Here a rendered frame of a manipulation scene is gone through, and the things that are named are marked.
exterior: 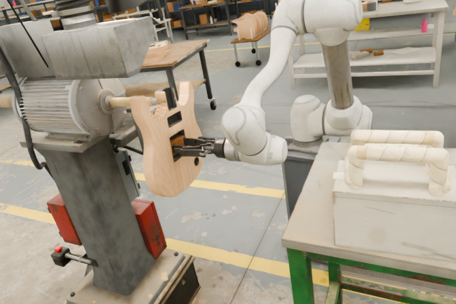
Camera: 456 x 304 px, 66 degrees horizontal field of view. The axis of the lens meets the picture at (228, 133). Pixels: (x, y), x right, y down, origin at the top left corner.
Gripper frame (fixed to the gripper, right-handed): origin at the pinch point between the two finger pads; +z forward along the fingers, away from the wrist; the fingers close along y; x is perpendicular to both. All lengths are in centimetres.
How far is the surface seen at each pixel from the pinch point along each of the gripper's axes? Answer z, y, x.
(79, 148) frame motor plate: 32.3, -17.7, 4.3
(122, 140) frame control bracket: 32.9, 4.7, -1.1
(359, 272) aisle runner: -57, 65, -99
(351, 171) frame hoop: -65, -25, 7
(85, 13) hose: 10, -20, 50
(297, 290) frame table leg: -48, -21, -36
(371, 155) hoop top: -69, -25, 11
